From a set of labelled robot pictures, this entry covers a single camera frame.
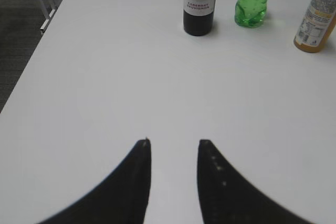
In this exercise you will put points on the red wine bottle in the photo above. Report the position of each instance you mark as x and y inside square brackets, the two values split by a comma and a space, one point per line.
[198, 16]

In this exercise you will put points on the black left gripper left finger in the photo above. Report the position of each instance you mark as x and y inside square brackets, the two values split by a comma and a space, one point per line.
[122, 197]

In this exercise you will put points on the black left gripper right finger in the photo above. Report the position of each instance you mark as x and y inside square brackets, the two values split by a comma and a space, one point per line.
[225, 196]

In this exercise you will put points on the orange juice bottle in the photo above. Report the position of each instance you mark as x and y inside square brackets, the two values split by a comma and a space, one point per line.
[317, 24]

